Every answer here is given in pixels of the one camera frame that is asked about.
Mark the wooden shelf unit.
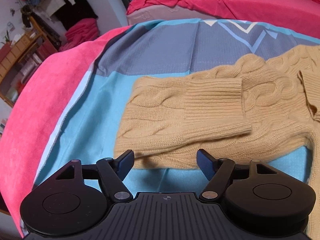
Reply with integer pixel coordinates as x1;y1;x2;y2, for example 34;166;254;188
1;16;61;107

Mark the pink fleece blanket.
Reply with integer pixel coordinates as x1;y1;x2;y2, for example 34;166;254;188
1;27;127;234

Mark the blue grey patterned sheet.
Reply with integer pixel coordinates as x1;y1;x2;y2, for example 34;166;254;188
34;19;319;185

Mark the tan cable-knit sweater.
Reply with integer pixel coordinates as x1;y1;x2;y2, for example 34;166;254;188
113;44;320;240

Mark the folded magenta blanket stack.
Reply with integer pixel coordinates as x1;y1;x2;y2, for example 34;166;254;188
59;18;100;51

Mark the mauve embossed mattress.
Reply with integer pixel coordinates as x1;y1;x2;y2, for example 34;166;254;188
126;5;216;25

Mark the red bed sheet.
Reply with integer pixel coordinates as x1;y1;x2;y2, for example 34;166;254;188
126;0;319;38

